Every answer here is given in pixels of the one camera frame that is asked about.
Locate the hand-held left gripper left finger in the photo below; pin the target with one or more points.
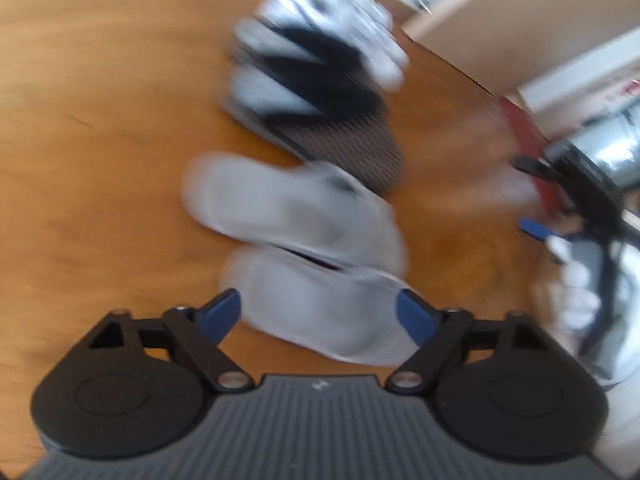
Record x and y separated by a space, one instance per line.
220 312

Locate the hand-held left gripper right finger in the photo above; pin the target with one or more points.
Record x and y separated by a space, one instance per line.
415 312

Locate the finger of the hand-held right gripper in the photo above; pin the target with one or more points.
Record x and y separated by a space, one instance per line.
532 165
535 229

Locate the light grey slipper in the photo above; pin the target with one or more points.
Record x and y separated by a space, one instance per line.
295 215
325 305

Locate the person's right hand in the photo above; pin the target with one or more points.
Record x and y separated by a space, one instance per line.
577 280

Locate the beige wooden door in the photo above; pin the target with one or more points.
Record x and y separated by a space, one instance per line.
525 15

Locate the metal door stopper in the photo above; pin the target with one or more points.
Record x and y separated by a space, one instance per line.
422 4

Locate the black and white slide sandal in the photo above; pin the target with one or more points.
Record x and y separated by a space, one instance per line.
330 130

